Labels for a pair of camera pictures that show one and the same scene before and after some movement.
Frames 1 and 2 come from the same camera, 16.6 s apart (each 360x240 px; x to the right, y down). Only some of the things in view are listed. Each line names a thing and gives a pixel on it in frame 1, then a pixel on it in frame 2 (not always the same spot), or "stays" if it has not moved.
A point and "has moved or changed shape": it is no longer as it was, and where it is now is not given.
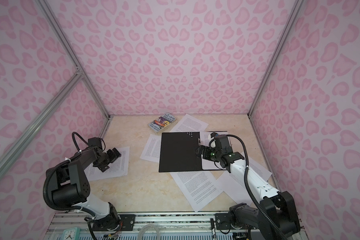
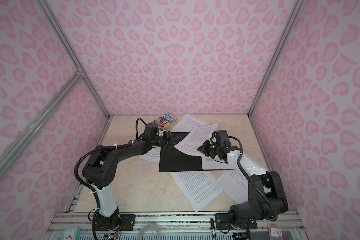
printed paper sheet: (189, 124) stays
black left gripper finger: (113, 155) -> (166, 136)
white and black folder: (177, 152) stays
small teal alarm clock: (72, 234) stays
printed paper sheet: (231, 187) stays
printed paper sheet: (117, 168) has moved or changed shape
